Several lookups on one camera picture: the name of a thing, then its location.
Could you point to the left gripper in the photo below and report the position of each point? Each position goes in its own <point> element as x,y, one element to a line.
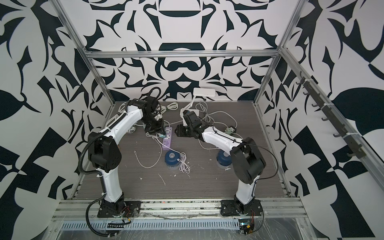
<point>160,130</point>

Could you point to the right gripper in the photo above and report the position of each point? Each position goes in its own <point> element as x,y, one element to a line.
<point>179,131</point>

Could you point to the purple power strip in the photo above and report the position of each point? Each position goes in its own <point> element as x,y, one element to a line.
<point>167,139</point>

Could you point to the green charger plug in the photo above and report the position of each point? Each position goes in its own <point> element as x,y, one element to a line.
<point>230,130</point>

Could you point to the blue meat grinder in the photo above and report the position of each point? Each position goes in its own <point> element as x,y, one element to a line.
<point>172,160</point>
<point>224,160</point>

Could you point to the black power strip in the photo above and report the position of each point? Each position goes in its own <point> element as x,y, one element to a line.
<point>232,127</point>

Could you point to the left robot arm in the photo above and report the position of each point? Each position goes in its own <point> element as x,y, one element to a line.
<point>102,155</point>

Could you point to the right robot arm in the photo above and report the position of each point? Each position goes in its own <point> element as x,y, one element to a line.
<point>247,160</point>

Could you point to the white desk lamp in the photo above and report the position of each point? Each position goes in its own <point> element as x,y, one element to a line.
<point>198,94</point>

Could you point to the wall hook rack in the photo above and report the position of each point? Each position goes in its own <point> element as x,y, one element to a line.
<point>333,115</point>

